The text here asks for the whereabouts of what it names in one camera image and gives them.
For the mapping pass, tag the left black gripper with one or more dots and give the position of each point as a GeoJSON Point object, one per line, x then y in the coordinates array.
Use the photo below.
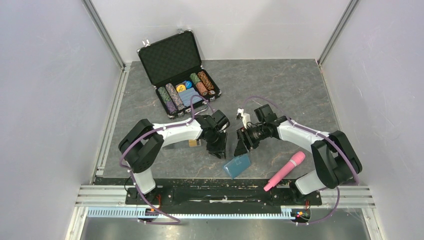
{"type": "Point", "coordinates": [219, 150]}

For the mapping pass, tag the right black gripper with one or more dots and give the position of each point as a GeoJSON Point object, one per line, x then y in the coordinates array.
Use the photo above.
{"type": "Point", "coordinates": [244, 134]}

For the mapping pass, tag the blue leather card holder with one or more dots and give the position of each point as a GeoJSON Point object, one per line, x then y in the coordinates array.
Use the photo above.
{"type": "Point", "coordinates": [237, 165]}

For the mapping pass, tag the clear card box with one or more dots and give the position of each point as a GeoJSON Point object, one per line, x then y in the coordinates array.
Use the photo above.
{"type": "Point", "coordinates": [178, 145]}

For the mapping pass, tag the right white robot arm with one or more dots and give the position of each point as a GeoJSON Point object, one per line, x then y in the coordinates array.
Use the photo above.
{"type": "Point", "coordinates": [334, 158]}

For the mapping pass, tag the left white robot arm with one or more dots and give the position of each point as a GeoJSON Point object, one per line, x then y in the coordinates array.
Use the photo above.
{"type": "Point", "coordinates": [141, 146]}

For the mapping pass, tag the gold card stack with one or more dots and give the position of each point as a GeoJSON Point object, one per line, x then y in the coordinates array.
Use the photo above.
{"type": "Point", "coordinates": [194, 143]}

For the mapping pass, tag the blue playing card deck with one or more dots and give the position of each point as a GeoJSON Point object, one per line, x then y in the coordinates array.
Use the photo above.
{"type": "Point", "coordinates": [189, 96]}

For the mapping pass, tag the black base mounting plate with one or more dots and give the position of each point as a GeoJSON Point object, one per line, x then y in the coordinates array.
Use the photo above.
{"type": "Point", "coordinates": [176, 192]}

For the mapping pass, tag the pink cylindrical tool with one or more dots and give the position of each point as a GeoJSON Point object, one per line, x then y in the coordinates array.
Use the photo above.
{"type": "Point", "coordinates": [293, 162]}

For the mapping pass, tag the purple grey chip stack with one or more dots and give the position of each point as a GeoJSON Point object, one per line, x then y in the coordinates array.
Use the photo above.
{"type": "Point", "coordinates": [175, 96]}

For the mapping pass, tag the pink poker chip stack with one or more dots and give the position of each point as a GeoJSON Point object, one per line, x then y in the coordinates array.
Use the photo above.
{"type": "Point", "coordinates": [201, 88]}

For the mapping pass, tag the orange brown chip stack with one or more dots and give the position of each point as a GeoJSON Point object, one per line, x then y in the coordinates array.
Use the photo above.
{"type": "Point", "coordinates": [205, 80]}

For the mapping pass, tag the yellow dealer chip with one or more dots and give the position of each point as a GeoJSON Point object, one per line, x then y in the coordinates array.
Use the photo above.
{"type": "Point", "coordinates": [180, 88]}

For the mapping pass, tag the dark green chip stack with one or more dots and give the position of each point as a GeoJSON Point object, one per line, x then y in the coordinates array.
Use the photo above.
{"type": "Point", "coordinates": [167, 100]}

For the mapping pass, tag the green poker chip stack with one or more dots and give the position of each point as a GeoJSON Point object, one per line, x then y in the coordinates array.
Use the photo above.
{"type": "Point", "coordinates": [194, 78]}

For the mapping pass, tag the black poker chip case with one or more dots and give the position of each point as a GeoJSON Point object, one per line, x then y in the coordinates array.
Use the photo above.
{"type": "Point", "coordinates": [172, 60]}

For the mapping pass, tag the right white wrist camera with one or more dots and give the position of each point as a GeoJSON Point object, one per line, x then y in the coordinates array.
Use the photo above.
{"type": "Point", "coordinates": [244, 117]}

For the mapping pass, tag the white cable duct strip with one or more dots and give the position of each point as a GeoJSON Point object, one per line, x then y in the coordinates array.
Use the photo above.
{"type": "Point", "coordinates": [151, 214]}

